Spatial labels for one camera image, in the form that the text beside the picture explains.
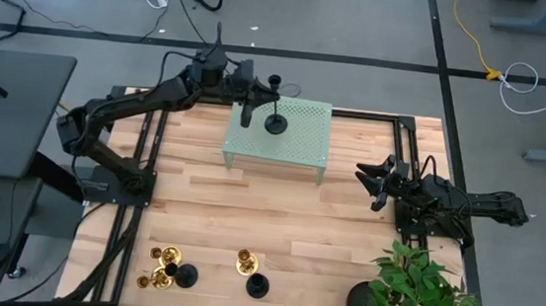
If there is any gold candlestick holder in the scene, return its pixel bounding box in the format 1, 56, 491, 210
148, 244, 185, 268
135, 265, 176, 293
233, 247, 262, 278

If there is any pale green perforated metal shelf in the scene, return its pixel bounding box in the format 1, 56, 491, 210
218, 91, 335, 188

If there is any yellow extension cable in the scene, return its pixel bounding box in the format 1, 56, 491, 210
446, 0, 509, 83

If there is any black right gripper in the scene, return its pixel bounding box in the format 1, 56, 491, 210
351, 150, 428, 216

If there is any green leafy plant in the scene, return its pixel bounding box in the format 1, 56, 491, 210
365, 237, 497, 306

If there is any black aluminium table frame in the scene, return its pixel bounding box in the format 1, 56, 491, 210
53, 80, 507, 306

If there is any grey desk leg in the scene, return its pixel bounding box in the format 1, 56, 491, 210
489, 0, 546, 36

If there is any dark grey desk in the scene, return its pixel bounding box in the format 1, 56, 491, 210
0, 49, 78, 303

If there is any long black floor cable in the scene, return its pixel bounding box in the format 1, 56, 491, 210
162, 0, 214, 47

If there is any black candlestick holder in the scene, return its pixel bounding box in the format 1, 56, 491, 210
262, 72, 293, 137
244, 270, 273, 301
162, 261, 200, 290

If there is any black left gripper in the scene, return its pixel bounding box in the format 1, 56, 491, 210
223, 57, 283, 132

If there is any black plant pot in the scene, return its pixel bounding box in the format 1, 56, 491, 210
345, 279, 379, 306

